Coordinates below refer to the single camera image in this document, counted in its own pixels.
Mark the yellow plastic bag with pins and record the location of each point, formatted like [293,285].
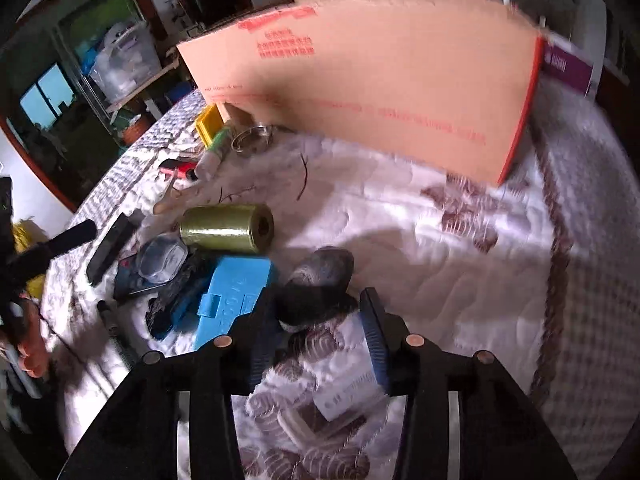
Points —
[22,235]

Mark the black twig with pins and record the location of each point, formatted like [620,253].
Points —
[304,175]
[235,194]

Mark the black cloth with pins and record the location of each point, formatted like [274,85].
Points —
[170,295]

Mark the wood framed window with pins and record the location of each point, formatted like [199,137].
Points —
[95,20]

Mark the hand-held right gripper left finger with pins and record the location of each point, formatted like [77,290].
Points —
[259,360]

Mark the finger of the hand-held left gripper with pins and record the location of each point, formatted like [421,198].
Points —
[60,245]

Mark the white green tube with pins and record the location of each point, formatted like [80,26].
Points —
[212,155]

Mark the brown cardboard box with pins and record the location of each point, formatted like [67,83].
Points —
[375,70]

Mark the wooden stick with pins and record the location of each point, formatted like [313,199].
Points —
[170,200]

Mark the blue plastic case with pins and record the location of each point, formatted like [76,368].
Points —
[230,295]

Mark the person's left hand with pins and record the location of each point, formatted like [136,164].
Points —
[34,357]

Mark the wooden shelf board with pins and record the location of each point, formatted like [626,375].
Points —
[145,85]

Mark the purple gift box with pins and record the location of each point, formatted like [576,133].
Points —
[570,67]

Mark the black remote control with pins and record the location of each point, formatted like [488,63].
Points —
[110,250]

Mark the olive green roll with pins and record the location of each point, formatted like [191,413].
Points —
[220,227]

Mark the dark blue card pack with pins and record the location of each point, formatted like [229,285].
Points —
[127,280]

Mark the clear plastic storage bin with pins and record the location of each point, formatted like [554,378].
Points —
[125,65]

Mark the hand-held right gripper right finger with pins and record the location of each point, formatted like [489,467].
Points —
[372,340]

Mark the red black tool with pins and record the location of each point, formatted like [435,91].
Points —
[182,167]

